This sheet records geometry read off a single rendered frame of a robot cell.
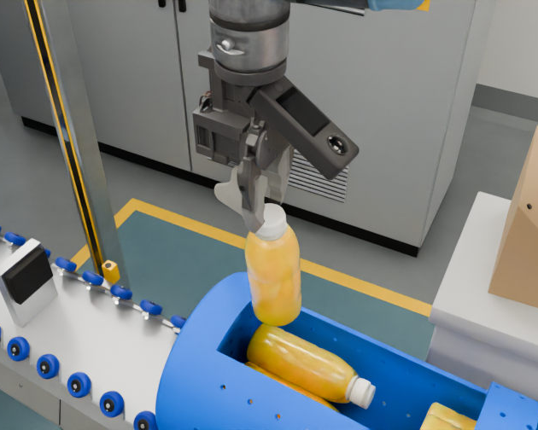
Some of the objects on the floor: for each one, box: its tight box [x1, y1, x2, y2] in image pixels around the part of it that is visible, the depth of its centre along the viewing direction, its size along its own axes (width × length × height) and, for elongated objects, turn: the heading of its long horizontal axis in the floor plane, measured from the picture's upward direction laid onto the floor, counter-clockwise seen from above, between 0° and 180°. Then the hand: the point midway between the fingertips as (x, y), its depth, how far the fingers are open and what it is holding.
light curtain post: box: [21, 0, 132, 301], centre depth 163 cm, size 6×6×170 cm
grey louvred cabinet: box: [0, 0, 497, 258], centre depth 269 cm, size 54×215×145 cm, turn 63°
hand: (268, 215), depth 75 cm, fingers closed on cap, 4 cm apart
